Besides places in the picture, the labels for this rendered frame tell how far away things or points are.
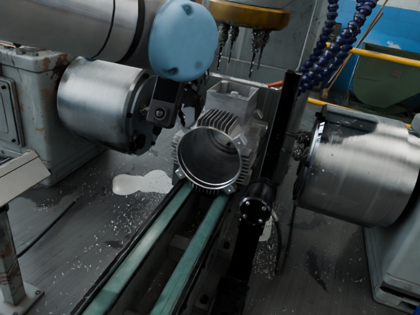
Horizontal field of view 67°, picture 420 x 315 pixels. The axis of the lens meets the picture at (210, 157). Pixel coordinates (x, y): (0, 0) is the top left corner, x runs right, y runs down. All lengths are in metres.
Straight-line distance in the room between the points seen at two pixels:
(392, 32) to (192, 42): 5.59
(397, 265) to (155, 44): 0.66
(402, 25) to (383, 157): 5.20
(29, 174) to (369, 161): 0.61
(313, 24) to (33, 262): 0.88
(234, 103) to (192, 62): 0.43
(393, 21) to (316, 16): 4.93
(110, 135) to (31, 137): 0.24
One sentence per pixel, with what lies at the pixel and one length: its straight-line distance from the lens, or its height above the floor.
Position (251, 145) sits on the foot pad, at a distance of 0.71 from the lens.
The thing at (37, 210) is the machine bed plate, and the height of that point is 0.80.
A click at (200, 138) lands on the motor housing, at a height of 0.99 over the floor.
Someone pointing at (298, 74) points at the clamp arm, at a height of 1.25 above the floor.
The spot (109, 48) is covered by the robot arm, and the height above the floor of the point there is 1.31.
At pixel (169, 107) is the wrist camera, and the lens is 0.54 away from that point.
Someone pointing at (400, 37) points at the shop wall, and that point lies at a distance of 5.86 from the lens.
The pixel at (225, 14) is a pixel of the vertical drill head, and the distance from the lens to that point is 0.70.
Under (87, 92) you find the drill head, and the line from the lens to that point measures 0.81.
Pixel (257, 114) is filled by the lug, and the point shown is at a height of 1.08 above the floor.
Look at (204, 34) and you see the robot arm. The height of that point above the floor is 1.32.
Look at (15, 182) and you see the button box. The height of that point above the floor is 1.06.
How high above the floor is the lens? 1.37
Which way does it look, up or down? 29 degrees down
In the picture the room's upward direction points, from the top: 9 degrees clockwise
